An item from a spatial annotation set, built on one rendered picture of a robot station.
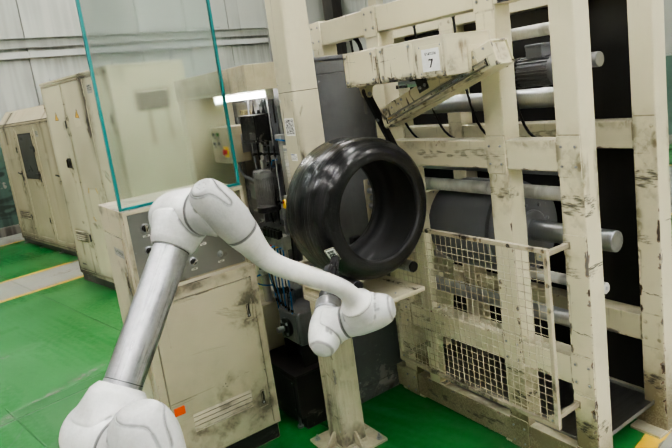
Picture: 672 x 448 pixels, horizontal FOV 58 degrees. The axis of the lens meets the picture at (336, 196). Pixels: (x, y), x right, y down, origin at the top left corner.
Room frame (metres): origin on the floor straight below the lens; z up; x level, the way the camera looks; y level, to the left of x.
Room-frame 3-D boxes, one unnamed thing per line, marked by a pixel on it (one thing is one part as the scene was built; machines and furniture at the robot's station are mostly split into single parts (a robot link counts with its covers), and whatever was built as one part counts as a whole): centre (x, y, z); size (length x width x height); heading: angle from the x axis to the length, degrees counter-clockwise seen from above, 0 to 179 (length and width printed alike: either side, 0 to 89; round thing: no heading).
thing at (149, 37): (2.59, 0.66, 1.74); 0.55 x 0.02 x 0.95; 123
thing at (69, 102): (5.82, 2.00, 1.05); 1.61 x 0.73 x 2.10; 43
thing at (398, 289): (2.40, -0.06, 0.80); 0.37 x 0.36 x 0.02; 123
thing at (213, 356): (2.72, 0.76, 0.63); 0.56 x 0.41 x 1.27; 123
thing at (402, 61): (2.46, -0.37, 1.71); 0.61 x 0.25 x 0.15; 33
